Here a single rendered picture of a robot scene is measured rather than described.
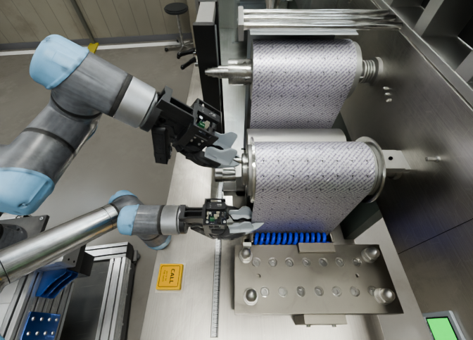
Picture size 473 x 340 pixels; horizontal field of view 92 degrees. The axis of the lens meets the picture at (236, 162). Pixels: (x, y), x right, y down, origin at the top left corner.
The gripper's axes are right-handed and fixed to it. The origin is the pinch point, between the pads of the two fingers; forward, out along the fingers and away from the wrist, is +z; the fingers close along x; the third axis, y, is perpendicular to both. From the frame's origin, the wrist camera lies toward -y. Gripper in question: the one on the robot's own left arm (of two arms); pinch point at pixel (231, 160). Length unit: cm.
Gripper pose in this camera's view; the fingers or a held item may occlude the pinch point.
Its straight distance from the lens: 50.7
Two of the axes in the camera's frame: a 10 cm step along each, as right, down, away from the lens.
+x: 0.0, -8.0, 5.9
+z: 7.7, 3.8, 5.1
